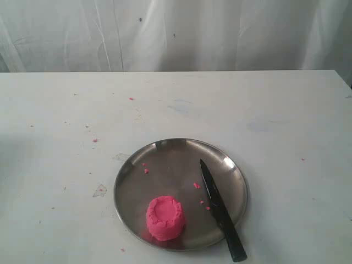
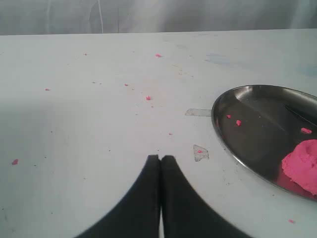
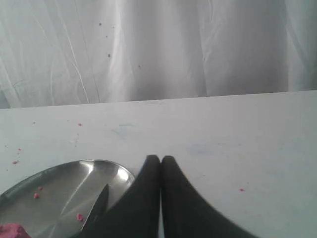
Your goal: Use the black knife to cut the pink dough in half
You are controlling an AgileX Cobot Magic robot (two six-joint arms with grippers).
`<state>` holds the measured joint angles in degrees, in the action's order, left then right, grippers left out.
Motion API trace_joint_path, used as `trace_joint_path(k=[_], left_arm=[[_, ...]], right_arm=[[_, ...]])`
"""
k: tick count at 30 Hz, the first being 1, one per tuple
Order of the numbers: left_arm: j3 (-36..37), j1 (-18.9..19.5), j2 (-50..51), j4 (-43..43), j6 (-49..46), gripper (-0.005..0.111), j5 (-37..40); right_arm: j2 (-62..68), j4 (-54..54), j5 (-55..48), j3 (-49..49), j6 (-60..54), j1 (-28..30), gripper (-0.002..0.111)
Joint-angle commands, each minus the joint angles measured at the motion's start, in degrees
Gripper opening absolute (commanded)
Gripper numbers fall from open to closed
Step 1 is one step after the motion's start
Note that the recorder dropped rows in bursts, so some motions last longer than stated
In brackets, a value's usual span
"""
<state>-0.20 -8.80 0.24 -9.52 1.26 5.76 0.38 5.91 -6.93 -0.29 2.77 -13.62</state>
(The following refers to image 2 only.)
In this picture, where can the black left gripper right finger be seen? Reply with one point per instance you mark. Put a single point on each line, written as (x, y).
(184, 212)

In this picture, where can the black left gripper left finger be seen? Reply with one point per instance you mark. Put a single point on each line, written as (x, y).
(137, 214)

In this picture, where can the pink dough lump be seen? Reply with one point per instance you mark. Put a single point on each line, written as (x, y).
(299, 168)

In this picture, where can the clear tape piece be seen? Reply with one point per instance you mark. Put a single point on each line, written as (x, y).
(200, 153)

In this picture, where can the clear tape strip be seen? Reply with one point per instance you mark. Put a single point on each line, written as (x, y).
(198, 112)

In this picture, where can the round steel plate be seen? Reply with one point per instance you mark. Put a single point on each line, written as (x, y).
(254, 125)

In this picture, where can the white backdrop curtain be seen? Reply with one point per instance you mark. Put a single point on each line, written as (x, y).
(39, 17)

